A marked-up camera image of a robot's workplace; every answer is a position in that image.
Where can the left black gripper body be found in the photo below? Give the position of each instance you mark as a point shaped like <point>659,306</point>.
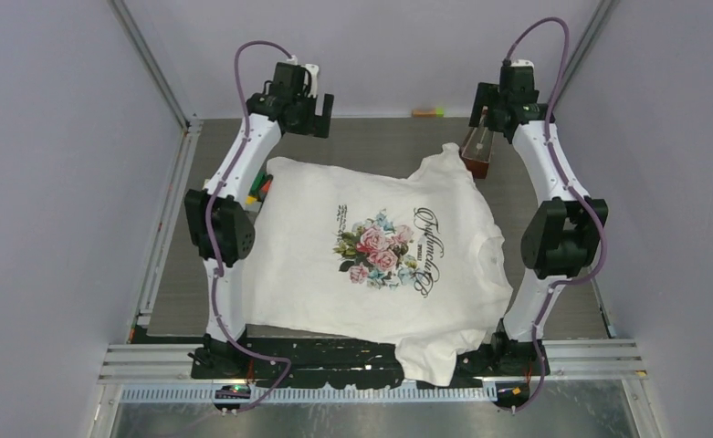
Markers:
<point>308,122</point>

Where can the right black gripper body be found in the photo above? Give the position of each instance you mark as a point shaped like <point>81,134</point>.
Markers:
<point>486,95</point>

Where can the white floral t-shirt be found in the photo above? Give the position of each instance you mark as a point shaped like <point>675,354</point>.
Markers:
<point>414,262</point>

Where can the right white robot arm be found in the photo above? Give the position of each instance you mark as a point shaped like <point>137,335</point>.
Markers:
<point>563,236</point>

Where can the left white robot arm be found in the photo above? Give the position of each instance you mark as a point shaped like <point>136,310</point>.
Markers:
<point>219,225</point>

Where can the brown wooden metronome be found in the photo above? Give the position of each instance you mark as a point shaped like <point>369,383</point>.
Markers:
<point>476,151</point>

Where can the tan and green block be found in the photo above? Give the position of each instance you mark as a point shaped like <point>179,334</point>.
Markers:
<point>428,113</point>

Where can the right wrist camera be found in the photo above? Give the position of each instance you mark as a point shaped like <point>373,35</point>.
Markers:
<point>517,63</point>

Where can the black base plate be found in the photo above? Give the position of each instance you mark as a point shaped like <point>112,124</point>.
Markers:
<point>312,363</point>

